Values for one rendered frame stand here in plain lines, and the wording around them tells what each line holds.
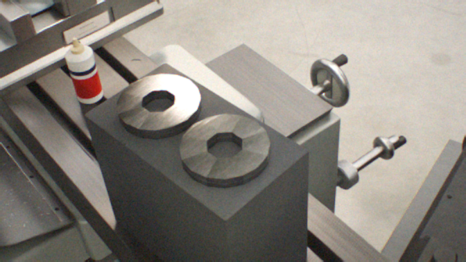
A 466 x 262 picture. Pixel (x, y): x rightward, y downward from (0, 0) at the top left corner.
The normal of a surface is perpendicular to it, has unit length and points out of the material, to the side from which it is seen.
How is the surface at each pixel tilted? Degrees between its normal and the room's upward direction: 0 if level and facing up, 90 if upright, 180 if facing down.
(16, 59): 90
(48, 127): 0
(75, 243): 90
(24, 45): 90
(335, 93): 90
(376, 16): 0
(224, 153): 0
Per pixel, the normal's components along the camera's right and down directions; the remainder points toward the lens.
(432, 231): -0.07, -0.71
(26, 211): 0.15, -0.82
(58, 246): 0.62, 0.52
